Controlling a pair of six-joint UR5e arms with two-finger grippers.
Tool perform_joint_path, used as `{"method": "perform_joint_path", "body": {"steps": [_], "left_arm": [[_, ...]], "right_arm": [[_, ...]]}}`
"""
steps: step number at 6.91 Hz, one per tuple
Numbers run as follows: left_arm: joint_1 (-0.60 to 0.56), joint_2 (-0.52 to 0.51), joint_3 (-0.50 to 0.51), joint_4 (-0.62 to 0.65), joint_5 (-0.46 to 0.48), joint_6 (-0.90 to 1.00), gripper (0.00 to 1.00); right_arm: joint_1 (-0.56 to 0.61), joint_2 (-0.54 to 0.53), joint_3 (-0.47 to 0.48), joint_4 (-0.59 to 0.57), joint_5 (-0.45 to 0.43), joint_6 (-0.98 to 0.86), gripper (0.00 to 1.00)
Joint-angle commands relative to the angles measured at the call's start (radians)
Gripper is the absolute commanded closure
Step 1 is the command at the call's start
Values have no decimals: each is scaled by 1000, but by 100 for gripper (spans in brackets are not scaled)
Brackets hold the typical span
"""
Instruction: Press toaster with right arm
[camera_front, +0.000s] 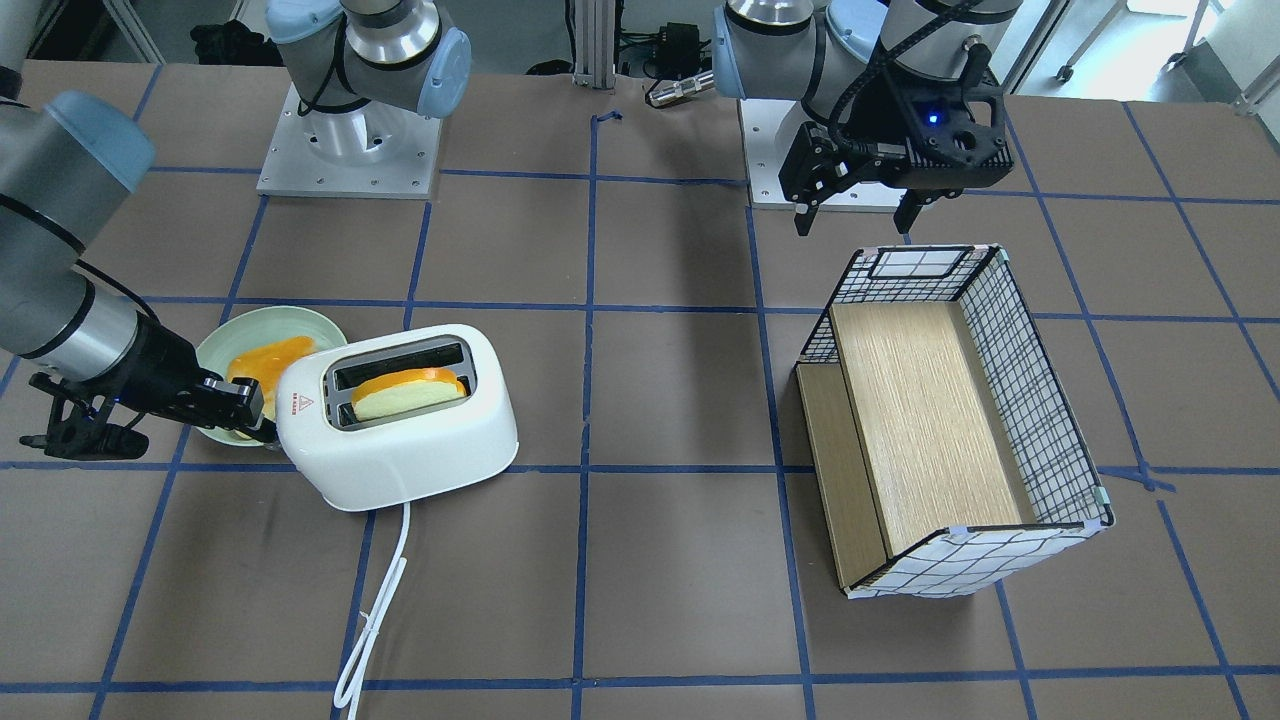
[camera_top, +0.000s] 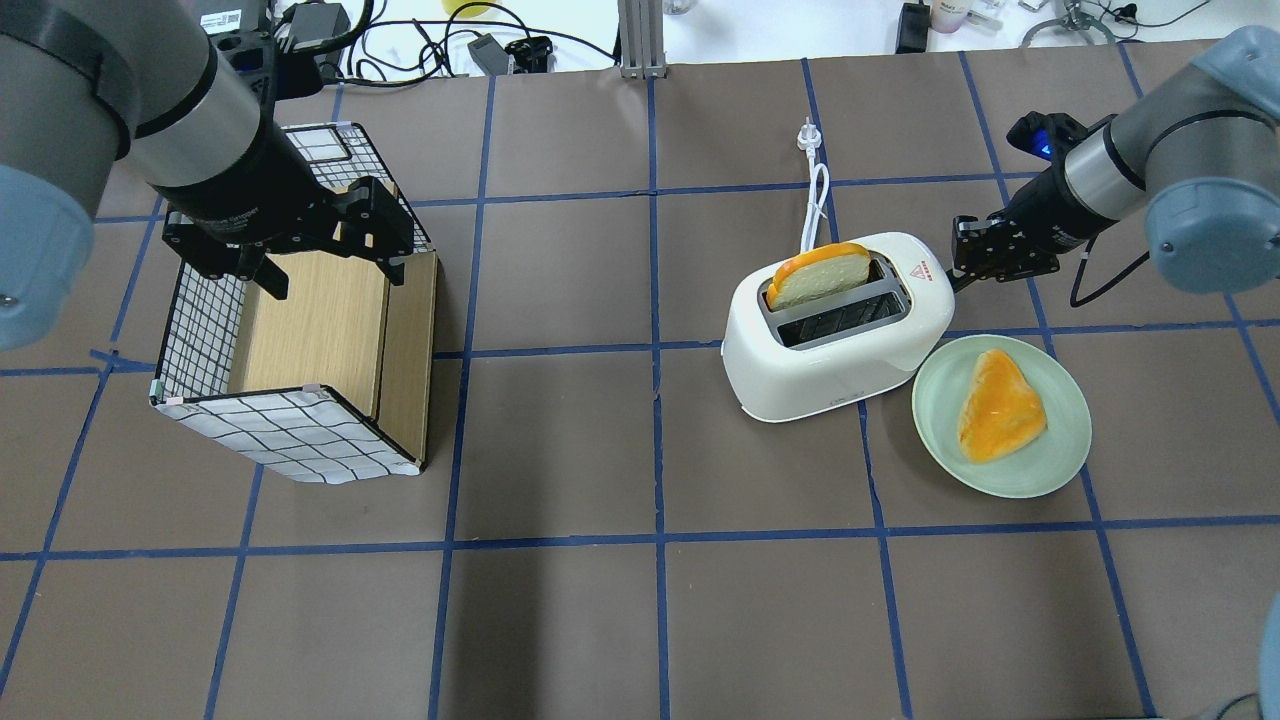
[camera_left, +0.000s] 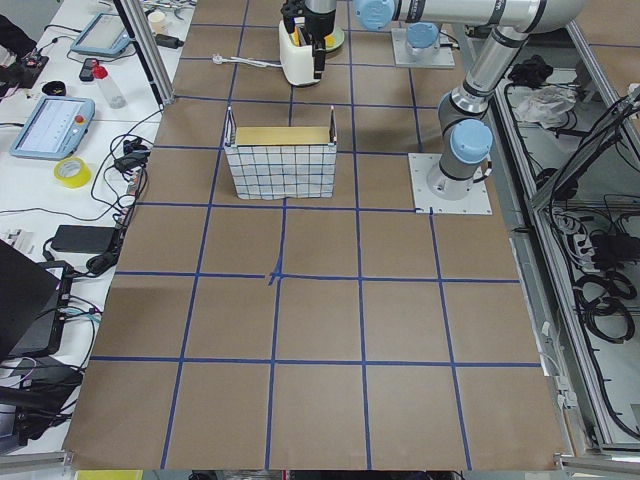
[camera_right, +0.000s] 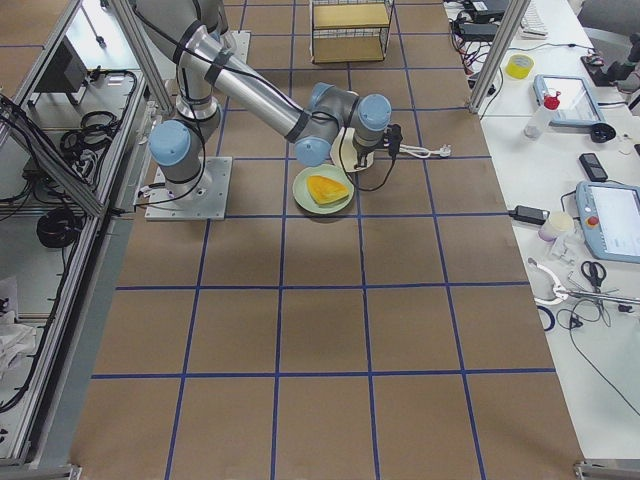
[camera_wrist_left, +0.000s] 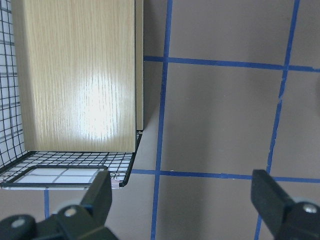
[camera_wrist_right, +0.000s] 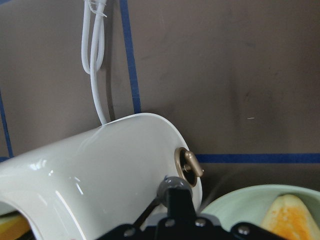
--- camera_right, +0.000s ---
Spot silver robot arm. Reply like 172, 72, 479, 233
131, 0, 228, 59

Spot white plastic cup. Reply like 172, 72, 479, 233
538, 211, 574, 242

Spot black power brick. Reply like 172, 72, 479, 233
457, 23, 498, 42

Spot black scissors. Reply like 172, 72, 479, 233
580, 260, 607, 293

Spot black phone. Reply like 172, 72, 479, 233
579, 153, 608, 182

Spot aluminium frame post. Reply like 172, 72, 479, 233
468, 0, 530, 114

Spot yellow tape roll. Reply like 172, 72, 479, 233
505, 54, 534, 80

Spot black power adapter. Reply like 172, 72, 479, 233
508, 205, 549, 225

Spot red-capped plastic bottle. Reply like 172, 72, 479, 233
523, 90, 561, 139

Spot wooden wire shelf rack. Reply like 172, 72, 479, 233
309, 0, 394, 64

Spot lower blue teach pendant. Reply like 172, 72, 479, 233
575, 181, 639, 264

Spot blue teach pendant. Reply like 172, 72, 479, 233
533, 74, 604, 128
575, 181, 639, 264

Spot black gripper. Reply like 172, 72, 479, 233
352, 125, 403, 170

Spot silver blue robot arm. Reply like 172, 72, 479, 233
142, 20, 402, 167

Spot upper blue teach pendant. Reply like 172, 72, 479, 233
533, 74, 604, 128

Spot white power cable with plug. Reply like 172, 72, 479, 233
399, 142, 456, 160

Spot light green plate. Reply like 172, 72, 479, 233
292, 164, 354, 215

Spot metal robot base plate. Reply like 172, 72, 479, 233
142, 156, 233, 221

